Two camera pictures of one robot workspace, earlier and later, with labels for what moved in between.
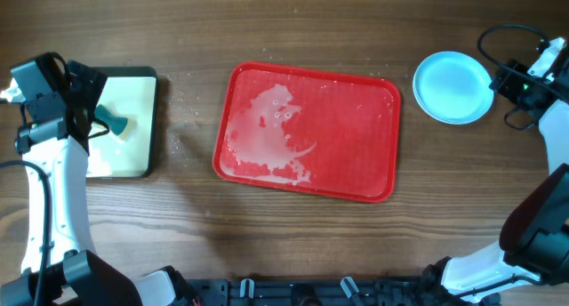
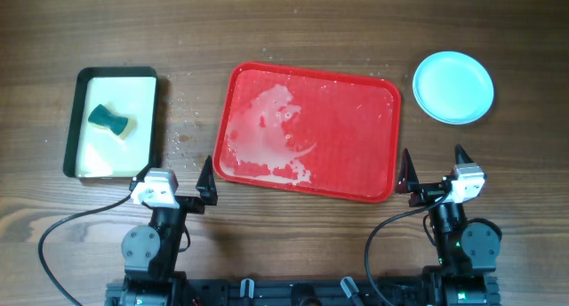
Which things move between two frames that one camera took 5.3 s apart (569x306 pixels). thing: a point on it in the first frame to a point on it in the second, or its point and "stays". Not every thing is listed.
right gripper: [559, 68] to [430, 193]
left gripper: [92, 91] to [195, 205]
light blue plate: [453, 87] stays
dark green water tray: [132, 92] stays
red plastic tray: [309, 132] stays
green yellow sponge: [115, 123] stays
